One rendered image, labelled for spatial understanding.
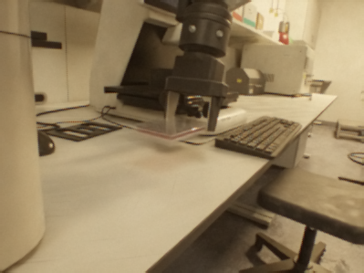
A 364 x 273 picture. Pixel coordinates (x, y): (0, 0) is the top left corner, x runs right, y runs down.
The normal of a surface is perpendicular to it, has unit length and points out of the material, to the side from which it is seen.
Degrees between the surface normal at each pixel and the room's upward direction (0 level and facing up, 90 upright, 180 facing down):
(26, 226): 90
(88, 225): 0
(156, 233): 0
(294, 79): 90
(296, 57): 90
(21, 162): 91
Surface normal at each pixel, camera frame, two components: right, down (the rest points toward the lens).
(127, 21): -0.56, 0.18
